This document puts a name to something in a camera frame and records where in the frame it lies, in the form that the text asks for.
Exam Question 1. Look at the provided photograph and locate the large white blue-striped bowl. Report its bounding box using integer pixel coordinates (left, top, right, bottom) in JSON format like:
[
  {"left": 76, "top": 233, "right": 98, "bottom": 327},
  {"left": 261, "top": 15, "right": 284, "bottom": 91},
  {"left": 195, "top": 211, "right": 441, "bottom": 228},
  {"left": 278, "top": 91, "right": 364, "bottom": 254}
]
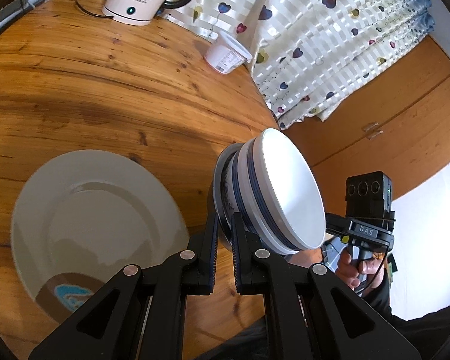
[{"left": 228, "top": 128, "right": 325, "bottom": 255}]

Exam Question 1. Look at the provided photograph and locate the stainless steel bowl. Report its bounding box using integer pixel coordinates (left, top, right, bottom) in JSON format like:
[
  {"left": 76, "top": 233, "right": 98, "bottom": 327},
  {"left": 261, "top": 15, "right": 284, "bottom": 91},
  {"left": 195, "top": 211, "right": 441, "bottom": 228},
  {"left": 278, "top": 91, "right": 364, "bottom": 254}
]
[{"left": 207, "top": 143, "right": 243, "bottom": 251}]

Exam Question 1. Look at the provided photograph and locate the small white blue-striped bowl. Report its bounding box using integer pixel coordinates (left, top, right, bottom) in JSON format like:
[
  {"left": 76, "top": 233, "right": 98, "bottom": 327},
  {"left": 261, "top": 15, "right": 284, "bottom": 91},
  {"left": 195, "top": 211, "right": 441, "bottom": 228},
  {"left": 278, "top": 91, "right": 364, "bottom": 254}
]
[{"left": 221, "top": 151, "right": 257, "bottom": 234}]

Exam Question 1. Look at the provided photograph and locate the person right hand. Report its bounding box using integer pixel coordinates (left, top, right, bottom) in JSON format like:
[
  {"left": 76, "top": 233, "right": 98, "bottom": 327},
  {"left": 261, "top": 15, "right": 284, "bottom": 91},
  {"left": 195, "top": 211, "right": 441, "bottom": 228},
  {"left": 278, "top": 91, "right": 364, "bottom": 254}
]
[{"left": 335, "top": 249, "right": 385, "bottom": 292}]

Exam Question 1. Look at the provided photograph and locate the wooden cabinet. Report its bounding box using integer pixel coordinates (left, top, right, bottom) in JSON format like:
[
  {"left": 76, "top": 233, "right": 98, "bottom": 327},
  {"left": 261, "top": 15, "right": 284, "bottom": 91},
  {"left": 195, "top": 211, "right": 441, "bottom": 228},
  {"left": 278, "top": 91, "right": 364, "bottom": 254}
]
[{"left": 286, "top": 37, "right": 450, "bottom": 215}]

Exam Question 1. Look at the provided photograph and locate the heart pattern curtain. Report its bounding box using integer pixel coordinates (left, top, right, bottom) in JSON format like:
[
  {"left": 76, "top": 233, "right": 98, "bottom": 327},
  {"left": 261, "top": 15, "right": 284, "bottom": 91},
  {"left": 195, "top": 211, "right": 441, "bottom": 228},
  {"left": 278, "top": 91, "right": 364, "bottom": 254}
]
[{"left": 86, "top": 0, "right": 436, "bottom": 131}]

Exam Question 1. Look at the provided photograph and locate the white plastic tub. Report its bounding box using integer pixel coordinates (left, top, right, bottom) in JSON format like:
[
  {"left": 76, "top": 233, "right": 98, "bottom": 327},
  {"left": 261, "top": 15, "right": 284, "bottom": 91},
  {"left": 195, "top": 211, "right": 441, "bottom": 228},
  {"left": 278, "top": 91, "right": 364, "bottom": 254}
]
[{"left": 204, "top": 31, "right": 252, "bottom": 75}]

